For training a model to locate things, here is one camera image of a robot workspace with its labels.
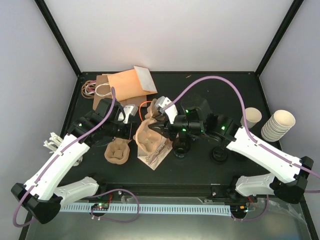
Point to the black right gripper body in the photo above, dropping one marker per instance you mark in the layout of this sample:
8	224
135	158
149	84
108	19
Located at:
192	127

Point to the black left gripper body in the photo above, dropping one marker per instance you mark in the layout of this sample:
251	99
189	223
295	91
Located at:
111	130

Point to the brown pulp cup carrier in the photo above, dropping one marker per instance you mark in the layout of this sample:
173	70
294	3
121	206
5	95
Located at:
117	151

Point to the separated brown cup carrier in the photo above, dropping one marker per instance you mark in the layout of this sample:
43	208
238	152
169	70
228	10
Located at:
147	140

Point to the black plastic cup lid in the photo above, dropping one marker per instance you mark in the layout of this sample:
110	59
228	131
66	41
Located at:
218	155

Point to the printed white paper bag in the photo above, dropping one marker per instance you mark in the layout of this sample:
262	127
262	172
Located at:
154	160

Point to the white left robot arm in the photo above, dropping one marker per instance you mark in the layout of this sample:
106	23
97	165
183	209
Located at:
40	195

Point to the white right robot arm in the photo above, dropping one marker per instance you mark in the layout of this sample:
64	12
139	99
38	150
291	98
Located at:
287	175

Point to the single paper coffee cup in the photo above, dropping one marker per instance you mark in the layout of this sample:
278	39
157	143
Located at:
252	117

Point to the brown kraft paper bag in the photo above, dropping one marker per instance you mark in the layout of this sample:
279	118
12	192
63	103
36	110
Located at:
99	89

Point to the orange kraft paper bag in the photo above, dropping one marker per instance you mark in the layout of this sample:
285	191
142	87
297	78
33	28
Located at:
133	83

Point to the stack of paper cups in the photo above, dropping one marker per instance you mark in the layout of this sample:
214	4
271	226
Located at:
278	125

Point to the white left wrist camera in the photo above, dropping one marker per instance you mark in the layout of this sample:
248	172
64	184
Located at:
129	110

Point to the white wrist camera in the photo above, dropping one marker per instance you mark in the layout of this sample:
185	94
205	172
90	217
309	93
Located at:
129	110
166	106

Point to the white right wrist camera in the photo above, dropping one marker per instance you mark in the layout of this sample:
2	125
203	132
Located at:
166	106

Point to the white slotted cable rail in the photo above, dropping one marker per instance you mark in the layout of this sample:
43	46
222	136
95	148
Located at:
161	209

